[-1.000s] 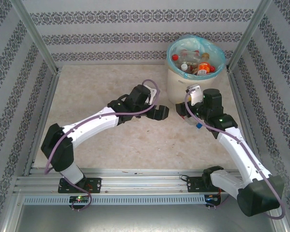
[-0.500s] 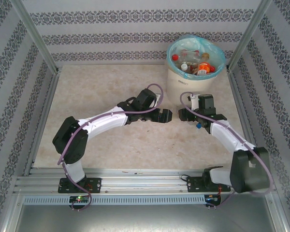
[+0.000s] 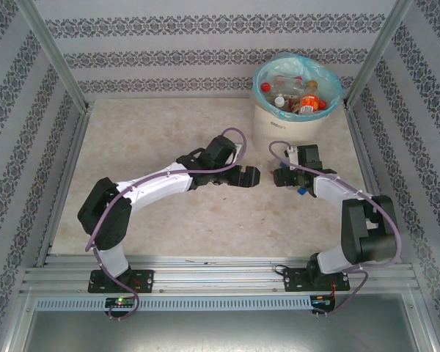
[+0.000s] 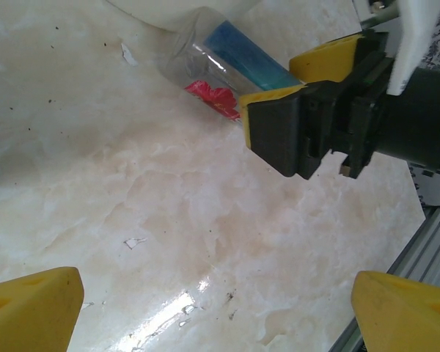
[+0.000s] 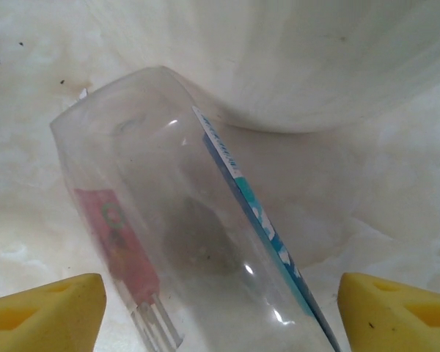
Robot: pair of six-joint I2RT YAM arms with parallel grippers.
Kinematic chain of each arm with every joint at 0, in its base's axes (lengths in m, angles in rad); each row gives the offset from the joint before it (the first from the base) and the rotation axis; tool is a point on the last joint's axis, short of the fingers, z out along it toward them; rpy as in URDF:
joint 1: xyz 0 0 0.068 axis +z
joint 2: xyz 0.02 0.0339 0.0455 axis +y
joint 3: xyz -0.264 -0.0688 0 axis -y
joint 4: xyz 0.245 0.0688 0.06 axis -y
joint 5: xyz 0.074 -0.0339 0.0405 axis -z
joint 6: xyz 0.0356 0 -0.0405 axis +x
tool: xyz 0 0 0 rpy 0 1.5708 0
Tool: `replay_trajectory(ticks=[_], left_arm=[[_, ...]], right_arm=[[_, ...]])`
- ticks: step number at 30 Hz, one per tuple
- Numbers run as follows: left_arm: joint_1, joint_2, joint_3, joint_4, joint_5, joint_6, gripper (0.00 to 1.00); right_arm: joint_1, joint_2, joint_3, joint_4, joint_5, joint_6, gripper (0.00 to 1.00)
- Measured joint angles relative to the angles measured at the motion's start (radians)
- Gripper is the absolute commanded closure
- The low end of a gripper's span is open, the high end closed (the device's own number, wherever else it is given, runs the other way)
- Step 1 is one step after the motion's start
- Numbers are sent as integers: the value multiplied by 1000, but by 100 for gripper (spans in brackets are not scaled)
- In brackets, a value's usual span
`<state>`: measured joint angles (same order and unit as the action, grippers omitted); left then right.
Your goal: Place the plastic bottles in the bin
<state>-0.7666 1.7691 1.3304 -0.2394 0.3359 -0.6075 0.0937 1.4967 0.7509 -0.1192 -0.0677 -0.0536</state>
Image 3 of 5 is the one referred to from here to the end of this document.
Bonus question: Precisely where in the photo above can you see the orange label bottle tan cap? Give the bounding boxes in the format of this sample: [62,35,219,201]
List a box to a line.
[298,80,320,115]

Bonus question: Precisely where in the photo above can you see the cream plastic waste bin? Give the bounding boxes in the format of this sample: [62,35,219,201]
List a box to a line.
[252,102,329,162]

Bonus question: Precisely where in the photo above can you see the turquoise plastic bin liner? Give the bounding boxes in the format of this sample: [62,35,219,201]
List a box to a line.
[252,51,342,122]

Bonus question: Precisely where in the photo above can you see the right small controller board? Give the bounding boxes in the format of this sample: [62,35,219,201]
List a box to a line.
[309,293,337,312]

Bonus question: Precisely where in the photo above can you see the small controller board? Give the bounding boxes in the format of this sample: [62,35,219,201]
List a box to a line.
[309,293,337,312]
[104,296,136,309]

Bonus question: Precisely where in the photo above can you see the grey metal sheet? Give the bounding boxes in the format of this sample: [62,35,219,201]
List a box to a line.
[21,309,419,352]

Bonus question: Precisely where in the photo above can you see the left small controller board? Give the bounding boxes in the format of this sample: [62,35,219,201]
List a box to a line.
[104,296,136,309]

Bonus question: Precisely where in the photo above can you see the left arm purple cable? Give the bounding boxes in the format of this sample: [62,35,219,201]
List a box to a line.
[85,127,248,320]

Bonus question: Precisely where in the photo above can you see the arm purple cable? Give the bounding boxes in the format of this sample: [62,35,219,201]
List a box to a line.
[85,127,248,320]
[268,141,403,316]

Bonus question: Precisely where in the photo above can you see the right aluminium side rail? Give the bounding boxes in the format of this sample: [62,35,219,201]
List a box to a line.
[346,106,403,263]

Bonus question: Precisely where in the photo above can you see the aluminium side rail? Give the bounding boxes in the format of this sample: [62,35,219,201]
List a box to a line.
[36,106,92,267]
[346,106,403,263]

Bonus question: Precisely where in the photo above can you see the aluminium mounting rail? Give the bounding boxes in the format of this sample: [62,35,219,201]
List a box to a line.
[20,256,421,294]

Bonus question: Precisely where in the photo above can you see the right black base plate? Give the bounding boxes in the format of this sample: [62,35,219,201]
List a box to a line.
[282,266,351,293]

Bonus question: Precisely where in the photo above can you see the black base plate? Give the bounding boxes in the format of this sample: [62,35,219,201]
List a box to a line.
[282,266,351,293]
[87,269,155,293]

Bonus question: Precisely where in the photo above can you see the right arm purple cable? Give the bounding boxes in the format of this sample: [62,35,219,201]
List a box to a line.
[268,141,403,316]

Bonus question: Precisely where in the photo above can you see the right aluminium frame post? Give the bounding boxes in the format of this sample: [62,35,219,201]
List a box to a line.
[344,0,414,107]

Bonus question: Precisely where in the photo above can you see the aluminium frame post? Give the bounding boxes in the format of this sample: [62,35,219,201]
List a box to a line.
[16,0,91,111]
[344,0,414,107]

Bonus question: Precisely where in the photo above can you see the slotted grey cable duct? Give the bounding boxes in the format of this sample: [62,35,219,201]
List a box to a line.
[34,296,312,312]

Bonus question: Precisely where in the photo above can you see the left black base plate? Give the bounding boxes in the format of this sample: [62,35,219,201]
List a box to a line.
[87,269,155,293]

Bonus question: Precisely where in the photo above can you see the left aluminium side rail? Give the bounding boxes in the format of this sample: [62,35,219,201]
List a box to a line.
[36,106,92,267]

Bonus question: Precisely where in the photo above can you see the left aluminium frame post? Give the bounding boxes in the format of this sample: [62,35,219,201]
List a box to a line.
[16,0,91,111]

